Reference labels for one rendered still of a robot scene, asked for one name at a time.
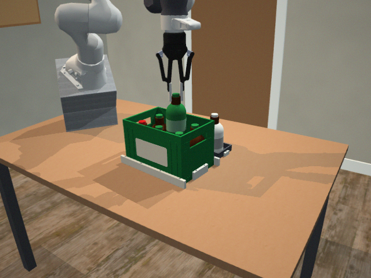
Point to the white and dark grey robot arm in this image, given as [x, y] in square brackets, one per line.
[87, 70]

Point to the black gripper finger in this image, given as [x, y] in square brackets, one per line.
[168, 79]
[190, 55]

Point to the green bottle crate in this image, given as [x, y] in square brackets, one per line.
[169, 152]

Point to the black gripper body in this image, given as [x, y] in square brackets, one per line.
[174, 42]

